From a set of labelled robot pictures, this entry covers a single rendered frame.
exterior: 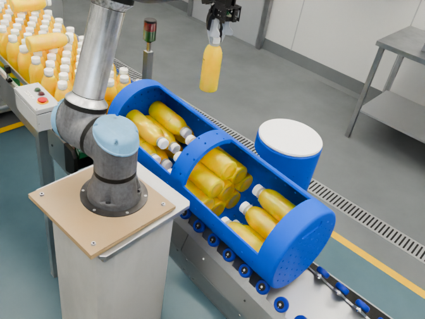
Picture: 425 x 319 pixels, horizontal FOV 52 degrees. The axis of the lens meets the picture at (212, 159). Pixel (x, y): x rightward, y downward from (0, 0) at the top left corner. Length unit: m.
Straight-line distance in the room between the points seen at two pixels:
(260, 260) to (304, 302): 0.24
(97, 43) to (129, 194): 0.40
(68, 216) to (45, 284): 1.36
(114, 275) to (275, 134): 0.96
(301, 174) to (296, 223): 0.68
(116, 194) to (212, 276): 0.48
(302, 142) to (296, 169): 0.13
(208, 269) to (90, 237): 0.49
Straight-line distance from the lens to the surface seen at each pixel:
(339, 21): 4.94
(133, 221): 1.21
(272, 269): 1.24
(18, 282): 2.60
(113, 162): 1.15
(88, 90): 1.20
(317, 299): 1.46
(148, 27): 2.22
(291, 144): 1.86
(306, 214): 1.24
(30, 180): 3.18
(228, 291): 1.48
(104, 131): 1.13
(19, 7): 2.63
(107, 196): 1.22
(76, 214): 1.23
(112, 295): 1.35
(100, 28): 1.16
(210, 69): 1.67
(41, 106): 1.81
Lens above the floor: 2.03
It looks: 36 degrees down
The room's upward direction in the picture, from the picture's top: 10 degrees clockwise
